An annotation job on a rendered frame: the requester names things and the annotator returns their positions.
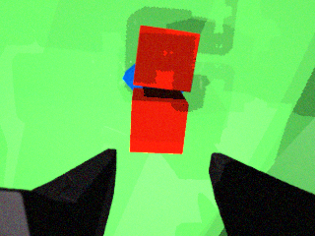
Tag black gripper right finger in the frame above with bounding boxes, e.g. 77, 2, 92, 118
209, 151, 315, 236

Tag red cube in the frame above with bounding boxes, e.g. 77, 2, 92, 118
133, 26, 201, 92
129, 88, 189, 154

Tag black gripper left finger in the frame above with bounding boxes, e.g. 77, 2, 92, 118
0, 148, 117, 236

